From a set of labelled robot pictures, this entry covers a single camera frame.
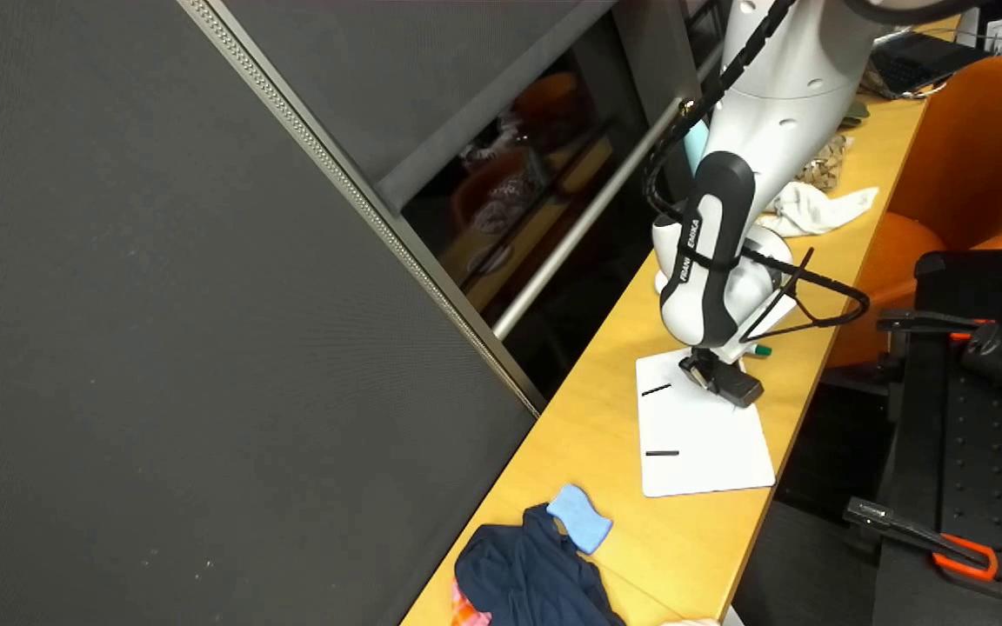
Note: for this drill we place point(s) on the orange chair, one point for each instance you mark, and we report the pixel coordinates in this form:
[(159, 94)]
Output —
[(975, 149)]

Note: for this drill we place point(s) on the blue sponge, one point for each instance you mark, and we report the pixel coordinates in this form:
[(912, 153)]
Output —
[(580, 517)]

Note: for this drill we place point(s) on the navy blue cloth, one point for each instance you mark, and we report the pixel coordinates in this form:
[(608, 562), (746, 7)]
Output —
[(524, 579)]

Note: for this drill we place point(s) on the white paper sheet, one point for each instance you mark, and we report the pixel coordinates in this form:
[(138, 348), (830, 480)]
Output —
[(697, 445)]

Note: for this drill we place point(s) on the grey roller blind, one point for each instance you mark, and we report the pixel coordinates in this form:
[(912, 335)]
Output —
[(407, 69)]

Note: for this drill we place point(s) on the light window frame post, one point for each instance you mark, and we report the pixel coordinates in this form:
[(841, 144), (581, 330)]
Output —
[(348, 197)]

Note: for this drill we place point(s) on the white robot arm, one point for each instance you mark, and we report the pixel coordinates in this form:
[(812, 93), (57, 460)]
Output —
[(780, 81)]

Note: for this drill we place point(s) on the metal handrail bar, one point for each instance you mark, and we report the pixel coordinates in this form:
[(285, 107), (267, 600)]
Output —
[(581, 220)]

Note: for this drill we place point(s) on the black pegboard table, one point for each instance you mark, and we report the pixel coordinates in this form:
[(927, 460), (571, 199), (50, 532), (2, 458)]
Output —
[(990, 462)]

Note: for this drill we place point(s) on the black box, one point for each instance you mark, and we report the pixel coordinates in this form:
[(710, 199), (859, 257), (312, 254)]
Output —
[(918, 64)]

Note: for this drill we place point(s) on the black felt eraser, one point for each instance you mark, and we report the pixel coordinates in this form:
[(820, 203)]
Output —
[(738, 387)]

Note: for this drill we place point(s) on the pink pad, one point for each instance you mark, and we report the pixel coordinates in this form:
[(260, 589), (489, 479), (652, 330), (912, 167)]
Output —
[(466, 611)]

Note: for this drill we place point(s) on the white crumpled cloth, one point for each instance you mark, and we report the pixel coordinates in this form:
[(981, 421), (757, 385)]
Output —
[(815, 209)]

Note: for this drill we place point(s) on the green whiteboard marker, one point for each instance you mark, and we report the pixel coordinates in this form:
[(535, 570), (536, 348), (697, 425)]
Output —
[(764, 348)]

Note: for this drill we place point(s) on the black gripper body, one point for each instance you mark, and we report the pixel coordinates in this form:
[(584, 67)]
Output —
[(703, 365)]

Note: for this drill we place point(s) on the orange black bar clamp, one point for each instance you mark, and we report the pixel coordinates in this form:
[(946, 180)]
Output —
[(965, 562), (930, 323)]

